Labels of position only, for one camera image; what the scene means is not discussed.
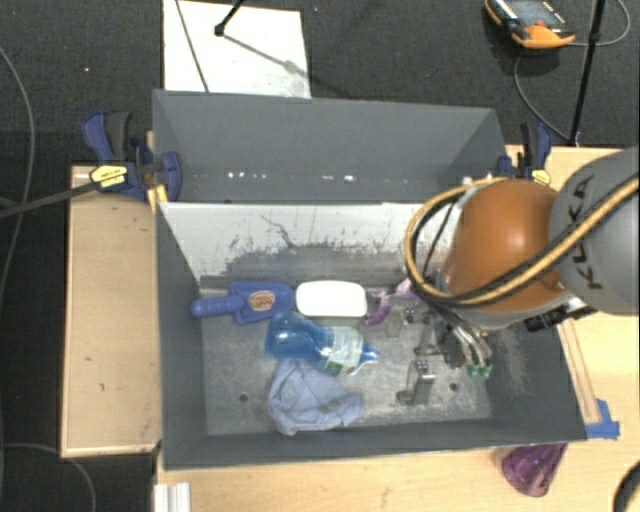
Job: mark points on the blue toy trowel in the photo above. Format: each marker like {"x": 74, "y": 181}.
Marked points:
{"x": 250, "y": 302}

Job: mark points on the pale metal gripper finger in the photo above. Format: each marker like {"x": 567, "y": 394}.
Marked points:
{"x": 422, "y": 387}
{"x": 395, "y": 325}

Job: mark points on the purple translucent cup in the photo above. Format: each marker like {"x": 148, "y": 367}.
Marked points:
{"x": 532, "y": 467}

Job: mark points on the light blue cloth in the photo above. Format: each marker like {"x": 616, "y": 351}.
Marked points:
{"x": 307, "y": 400}

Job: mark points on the clear bottle with blue liquid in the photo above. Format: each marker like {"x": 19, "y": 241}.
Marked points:
{"x": 310, "y": 342}

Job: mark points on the grey metal bin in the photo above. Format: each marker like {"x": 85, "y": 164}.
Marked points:
{"x": 310, "y": 150}

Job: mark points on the purple toy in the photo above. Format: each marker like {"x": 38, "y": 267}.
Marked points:
{"x": 380, "y": 310}

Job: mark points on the pale wood board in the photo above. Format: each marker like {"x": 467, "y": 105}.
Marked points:
{"x": 112, "y": 320}

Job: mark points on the white rounded box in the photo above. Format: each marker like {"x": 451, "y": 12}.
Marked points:
{"x": 331, "y": 299}

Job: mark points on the black cylinder on white bracket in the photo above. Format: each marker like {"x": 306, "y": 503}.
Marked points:
{"x": 545, "y": 320}

